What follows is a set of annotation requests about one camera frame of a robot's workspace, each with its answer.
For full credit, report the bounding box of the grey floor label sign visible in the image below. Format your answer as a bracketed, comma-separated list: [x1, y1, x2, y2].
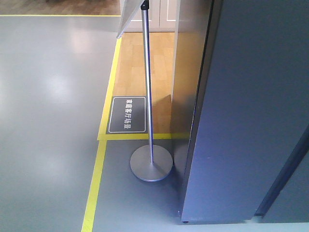
[107, 96, 147, 134]

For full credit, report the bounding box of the round grey floor base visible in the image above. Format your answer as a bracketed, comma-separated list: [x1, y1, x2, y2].
[130, 145, 173, 182]

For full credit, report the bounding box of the white panelled door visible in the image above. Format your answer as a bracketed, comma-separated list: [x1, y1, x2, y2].
[125, 0, 178, 32]

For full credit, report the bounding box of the dark grey fridge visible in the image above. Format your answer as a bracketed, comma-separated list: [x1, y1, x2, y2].
[253, 125, 309, 224]

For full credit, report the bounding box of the tilted sign board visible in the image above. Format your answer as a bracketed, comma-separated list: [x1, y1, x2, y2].
[116, 0, 149, 39]

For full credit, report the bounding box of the silver sign stand pole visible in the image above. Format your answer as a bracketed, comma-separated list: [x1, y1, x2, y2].
[140, 0, 155, 165]

